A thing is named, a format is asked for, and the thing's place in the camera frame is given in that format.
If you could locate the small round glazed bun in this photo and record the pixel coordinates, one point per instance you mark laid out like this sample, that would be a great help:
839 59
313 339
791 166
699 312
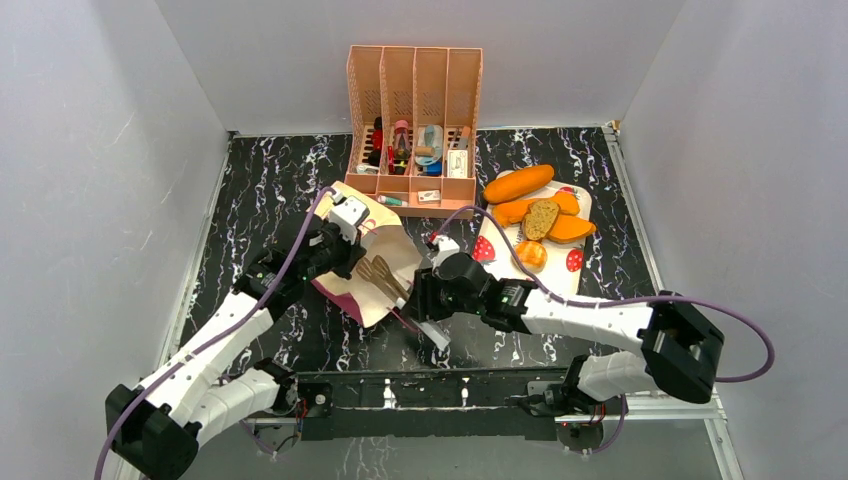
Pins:
532 255

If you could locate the fake orange bread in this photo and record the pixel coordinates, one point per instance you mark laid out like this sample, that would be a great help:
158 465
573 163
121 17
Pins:
509 213

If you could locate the smooth orange bread loaf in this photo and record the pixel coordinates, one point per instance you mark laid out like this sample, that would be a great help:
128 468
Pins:
518 183

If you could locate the orange bread slice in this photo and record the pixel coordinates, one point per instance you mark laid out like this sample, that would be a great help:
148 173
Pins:
568 229

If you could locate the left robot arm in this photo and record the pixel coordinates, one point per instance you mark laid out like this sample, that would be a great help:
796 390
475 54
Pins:
160 425

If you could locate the pink capped tube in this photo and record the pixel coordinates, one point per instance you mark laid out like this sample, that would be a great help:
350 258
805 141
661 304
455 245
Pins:
400 147

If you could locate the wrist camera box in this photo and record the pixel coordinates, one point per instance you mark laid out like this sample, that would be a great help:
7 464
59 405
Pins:
348 213
442 247

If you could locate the small white card box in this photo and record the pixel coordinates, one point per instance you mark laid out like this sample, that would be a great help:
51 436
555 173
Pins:
429 196

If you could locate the paper cake bag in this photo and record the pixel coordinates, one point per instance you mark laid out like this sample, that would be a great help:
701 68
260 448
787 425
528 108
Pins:
381 234

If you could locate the strawberry print tray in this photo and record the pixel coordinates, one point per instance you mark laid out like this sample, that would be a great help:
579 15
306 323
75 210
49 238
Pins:
564 263

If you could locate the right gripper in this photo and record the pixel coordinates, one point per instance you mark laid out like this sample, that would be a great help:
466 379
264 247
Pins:
424 295

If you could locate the brown seeded bread slice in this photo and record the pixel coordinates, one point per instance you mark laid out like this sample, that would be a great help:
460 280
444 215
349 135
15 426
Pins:
540 218

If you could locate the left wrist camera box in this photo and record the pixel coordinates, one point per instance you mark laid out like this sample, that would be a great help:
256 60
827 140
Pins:
348 213

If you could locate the orange plastic file organizer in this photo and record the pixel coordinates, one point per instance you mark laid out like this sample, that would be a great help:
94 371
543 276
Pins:
423 85

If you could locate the metal tongs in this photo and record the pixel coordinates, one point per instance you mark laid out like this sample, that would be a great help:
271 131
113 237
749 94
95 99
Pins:
378 272

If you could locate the green marker pen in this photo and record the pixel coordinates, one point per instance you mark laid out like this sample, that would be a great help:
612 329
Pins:
392 200

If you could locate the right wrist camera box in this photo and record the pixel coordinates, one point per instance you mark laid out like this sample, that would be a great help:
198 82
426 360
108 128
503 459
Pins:
442 247

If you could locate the white label box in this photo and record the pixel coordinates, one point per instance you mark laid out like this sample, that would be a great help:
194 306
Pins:
457 163

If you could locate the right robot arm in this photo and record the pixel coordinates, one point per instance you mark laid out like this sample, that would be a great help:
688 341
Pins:
659 344

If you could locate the aluminium frame rail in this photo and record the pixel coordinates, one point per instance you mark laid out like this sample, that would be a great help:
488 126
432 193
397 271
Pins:
582 439

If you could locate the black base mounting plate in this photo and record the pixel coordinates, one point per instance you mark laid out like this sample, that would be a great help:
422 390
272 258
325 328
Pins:
524 402

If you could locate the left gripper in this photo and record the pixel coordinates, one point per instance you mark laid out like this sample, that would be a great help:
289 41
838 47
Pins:
353 252

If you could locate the blue tape dispenser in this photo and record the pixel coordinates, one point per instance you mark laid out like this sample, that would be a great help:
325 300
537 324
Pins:
428 153

